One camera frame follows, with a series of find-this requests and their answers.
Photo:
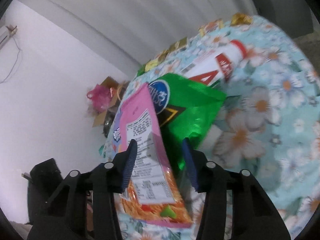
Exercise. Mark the pink plastic bag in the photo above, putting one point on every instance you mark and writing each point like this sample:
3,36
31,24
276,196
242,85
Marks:
99,98

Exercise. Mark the red capped milk bottle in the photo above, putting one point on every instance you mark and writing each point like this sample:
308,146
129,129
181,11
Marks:
216,65

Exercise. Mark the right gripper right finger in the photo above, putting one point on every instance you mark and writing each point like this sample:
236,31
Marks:
254,214

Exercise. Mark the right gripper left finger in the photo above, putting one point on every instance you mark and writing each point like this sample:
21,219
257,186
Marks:
65,214

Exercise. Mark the cardboard box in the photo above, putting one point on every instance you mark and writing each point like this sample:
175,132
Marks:
120,89

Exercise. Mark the white air conditioner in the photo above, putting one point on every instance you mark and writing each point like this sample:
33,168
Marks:
6,33

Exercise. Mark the pink noodle snack packet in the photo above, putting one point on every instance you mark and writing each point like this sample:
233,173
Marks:
152,194

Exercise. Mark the gold candy wrapper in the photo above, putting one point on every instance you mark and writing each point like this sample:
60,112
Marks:
241,19

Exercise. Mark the green chip bag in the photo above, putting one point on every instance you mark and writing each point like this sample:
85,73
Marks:
185,109

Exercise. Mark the grey cabinet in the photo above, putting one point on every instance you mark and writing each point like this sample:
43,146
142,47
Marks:
293,16

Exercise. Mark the floral blue tablecloth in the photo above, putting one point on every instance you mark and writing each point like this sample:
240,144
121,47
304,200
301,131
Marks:
270,119

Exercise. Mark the white curtain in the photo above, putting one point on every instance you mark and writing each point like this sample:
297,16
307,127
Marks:
136,30

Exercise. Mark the orange white candy wrapper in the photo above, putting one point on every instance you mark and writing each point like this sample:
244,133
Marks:
211,26

